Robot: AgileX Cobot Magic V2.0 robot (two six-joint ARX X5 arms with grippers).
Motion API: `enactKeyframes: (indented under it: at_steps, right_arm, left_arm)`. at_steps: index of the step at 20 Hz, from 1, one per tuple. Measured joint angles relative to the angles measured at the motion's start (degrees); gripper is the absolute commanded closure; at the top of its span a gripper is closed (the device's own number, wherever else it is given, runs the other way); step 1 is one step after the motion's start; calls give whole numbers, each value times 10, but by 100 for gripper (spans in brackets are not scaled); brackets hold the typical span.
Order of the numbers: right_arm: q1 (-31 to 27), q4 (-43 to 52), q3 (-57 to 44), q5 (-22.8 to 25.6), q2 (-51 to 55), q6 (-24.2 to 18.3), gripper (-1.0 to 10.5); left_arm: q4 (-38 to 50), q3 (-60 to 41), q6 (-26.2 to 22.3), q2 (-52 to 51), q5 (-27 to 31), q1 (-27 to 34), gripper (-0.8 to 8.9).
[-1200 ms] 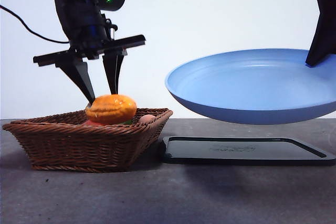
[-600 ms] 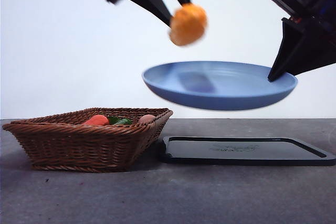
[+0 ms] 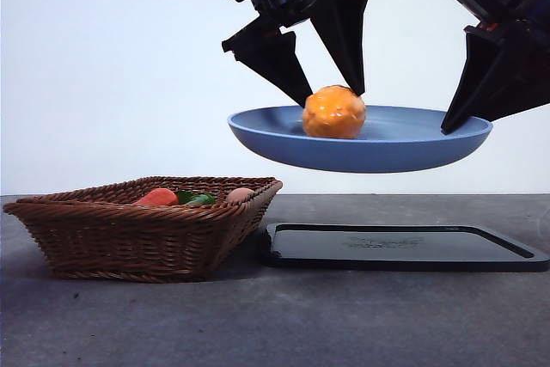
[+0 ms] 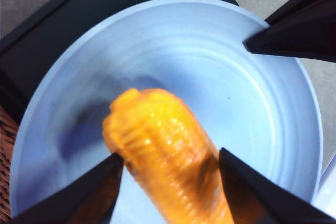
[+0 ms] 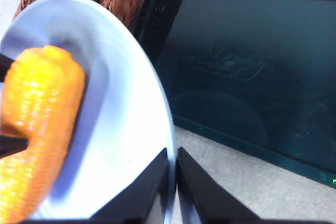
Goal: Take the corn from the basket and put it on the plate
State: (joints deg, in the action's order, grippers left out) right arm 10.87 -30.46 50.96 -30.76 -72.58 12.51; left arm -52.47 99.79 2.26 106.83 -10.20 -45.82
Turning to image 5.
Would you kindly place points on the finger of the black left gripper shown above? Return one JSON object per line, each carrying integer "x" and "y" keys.
{"x": 13, "y": 145}
{"x": 4, "y": 68}

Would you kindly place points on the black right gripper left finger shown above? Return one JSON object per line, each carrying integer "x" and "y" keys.
{"x": 141, "y": 195}

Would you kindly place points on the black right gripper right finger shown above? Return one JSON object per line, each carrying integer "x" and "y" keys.
{"x": 210, "y": 197}

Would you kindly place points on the yellow corn cob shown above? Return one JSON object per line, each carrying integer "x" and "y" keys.
{"x": 42, "y": 108}

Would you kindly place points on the light blue plate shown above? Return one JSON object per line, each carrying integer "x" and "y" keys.
{"x": 123, "y": 103}

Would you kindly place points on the brown woven wicker basket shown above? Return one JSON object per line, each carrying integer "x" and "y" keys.
{"x": 123, "y": 1}

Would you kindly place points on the dark rectangular tray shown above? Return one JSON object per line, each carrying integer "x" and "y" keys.
{"x": 236, "y": 64}

